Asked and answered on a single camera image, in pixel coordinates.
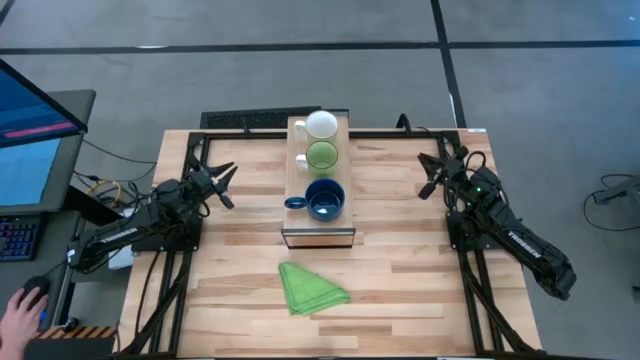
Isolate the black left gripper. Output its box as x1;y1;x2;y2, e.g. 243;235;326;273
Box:
185;161;239;202

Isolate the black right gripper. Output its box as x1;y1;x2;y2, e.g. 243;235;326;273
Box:
417;152;476;196

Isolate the green-inside mug with white handle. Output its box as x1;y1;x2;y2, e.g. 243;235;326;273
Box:
294;140;340;177

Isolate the dark blue mug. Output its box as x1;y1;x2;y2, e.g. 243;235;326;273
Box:
283;178;347;223

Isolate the black perforated mat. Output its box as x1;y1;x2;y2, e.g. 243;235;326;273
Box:
199;105;324;130

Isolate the white power box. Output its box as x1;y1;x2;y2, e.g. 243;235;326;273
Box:
108;244;135;271

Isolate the folded green microfibre cloth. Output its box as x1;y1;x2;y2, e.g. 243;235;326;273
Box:
277;261;352;317

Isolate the grey computer desk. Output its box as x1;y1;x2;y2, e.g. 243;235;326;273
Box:
0;209;84;334

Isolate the black floor stand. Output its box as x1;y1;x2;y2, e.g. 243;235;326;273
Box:
593;175;640;207

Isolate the grey-framed blue screen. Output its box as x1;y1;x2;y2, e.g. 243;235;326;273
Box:
0;89;97;216

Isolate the black-framed computer monitor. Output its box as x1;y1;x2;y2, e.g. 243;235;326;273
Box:
0;58;90;150

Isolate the black backlit keyboard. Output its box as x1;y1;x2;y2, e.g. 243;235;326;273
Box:
0;215;41;262

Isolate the black computer mouse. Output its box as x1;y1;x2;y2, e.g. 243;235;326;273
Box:
19;275;52;314

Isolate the yellow-black hazard tape strip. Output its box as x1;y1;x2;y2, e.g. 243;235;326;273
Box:
34;325;117;342

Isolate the person's hand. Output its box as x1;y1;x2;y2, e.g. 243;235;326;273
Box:
0;287;50;360

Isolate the black aluminium table frame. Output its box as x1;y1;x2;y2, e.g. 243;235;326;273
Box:
113;130;546;360

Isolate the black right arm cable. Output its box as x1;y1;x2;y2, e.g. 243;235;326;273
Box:
463;149;489;174

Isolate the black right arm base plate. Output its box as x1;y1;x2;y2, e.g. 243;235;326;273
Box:
446;209;501;252

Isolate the wooden shelf with black frame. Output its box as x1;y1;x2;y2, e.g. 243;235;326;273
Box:
281;115;357;250

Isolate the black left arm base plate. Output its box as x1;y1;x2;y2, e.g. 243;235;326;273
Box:
130;214;204;253

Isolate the black desk cable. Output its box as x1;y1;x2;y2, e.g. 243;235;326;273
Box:
74;138;159;201

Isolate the yellow cable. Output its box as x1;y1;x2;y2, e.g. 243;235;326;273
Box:
88;179;124;207

